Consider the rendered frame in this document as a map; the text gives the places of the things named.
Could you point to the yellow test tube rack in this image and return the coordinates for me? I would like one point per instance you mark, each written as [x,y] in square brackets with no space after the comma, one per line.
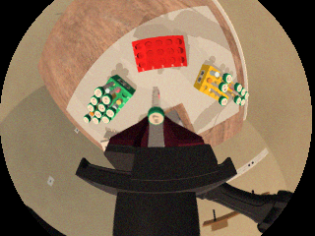
[201,81]

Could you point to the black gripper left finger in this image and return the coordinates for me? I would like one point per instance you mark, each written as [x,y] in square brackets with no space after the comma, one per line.
[134,135]

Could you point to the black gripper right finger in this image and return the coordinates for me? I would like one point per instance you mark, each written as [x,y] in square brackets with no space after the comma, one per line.
[178,136]

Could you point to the beige bench mat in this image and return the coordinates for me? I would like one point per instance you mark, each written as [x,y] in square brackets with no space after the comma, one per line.
[205,43]

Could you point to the red test tube rack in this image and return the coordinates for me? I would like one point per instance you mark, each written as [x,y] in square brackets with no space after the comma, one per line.
[162,51]

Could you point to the green test tube rack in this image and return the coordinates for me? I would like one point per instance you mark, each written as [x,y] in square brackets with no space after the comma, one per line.
[125,88]

